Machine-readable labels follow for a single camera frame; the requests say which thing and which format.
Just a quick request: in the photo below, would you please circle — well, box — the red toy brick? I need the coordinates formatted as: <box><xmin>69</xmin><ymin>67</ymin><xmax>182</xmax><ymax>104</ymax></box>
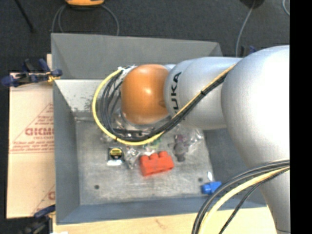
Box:
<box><xmin>138</xmin><ymin>151</ymin><xmax>175</xmax><ymax>177</ymax></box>

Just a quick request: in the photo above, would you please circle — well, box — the brown cardboard board, red print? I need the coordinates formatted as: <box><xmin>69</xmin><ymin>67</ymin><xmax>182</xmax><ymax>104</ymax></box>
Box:
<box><xmin>5</xmin><ymin>53</ymin><xmax>57</xmax><ymax>219</ymax></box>

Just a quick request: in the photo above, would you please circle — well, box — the grey toy in clear bag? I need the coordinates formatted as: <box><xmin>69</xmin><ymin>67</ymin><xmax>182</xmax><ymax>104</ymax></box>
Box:
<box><xmin>167</xmin><ymin>128</ymin><xmax>204</xmax><ymax>163</ymax></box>

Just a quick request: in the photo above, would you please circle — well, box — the clear crumpled plastic wrap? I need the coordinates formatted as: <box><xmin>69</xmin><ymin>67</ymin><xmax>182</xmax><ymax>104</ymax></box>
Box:
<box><xmin>123</xmin><ymin>147</ymin><xmax>141</xmax><ymax>170</ymax></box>

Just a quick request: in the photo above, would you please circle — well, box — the blue plastic piece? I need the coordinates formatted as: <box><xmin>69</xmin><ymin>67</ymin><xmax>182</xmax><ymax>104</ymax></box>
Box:
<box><xmin>200</xmin><ymin>181</ymin><xmax>223</xmax><ymax>195</ymax></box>

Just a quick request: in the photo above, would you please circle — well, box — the grey metal bin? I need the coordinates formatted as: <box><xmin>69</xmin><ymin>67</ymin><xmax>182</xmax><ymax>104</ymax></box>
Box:
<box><xmin>50</xmin><ymin>33</ymin><xmax>268</xmax><ymax>225</ymax></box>

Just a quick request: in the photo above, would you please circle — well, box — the black and yellow small packet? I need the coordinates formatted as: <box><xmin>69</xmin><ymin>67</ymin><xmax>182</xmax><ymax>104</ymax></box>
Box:
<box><xmin>106</xmin><ymin>147</ymin><xmax>124</xmax><ymax>167</ymax></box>

